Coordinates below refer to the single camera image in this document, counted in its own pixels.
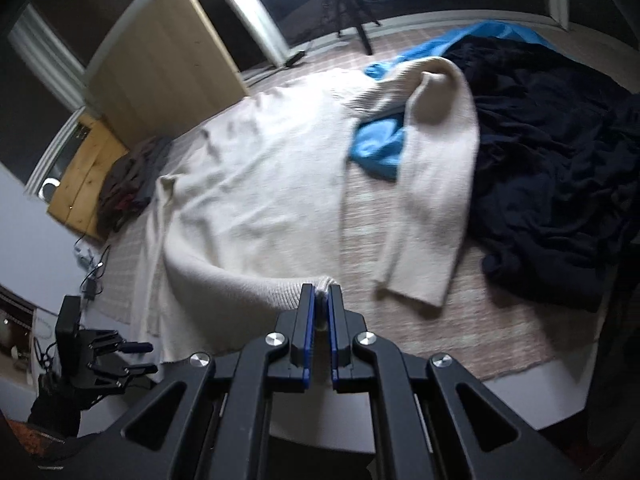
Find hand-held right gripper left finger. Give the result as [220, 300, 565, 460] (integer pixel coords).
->
[37, 282, 318, 480]

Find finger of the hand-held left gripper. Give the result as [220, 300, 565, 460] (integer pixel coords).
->
[89, 364, 159, 390]
[92, 331, 155, 354]

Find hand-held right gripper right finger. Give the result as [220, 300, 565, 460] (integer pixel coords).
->
[327, 284, 583, 480]

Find cream knit sweater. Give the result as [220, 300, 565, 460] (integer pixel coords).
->
[132, 56, 481, 363]

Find person's left forearm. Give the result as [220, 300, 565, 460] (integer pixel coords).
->
[0, 385, 101, 468]

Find pine plank panel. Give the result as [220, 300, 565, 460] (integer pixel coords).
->
[47, 112, 131, 238]

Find brown garment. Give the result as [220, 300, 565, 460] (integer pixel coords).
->
[97, 140, 161, 233]

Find plaid woven rug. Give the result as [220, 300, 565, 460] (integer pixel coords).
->
[85, 25, 616, 377]

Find blue garment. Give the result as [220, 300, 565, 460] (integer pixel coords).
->
[350, 20, 561, 182]

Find black garment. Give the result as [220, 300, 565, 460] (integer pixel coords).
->
[442, 35, 640, 313]

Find dark cloth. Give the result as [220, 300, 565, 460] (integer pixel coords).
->
[585, 240, 640, 456]

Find light wood board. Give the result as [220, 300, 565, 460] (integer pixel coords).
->
[82, 0, 251, 137]

